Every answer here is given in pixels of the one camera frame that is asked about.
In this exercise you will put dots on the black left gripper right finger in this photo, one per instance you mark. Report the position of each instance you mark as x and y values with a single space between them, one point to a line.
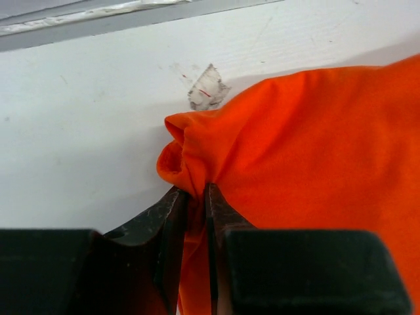
221 219

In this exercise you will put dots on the orange t shirt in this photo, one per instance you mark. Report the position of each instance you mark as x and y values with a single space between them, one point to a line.
325 148

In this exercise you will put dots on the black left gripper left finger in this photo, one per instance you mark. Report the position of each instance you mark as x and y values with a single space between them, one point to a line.
138 263

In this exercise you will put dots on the small tape scrap on table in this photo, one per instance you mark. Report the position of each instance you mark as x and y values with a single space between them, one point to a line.
209 91

